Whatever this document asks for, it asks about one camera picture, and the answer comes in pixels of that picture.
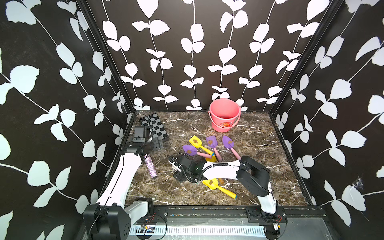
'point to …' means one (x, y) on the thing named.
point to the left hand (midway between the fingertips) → (155, 140)
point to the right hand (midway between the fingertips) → (177, 167)
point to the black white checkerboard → (156, 126)
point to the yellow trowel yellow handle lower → (213, 183)
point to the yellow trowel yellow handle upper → (197, 143)
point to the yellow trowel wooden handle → (213, 159)
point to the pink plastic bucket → (224, 113)
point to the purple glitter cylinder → (151, 166)
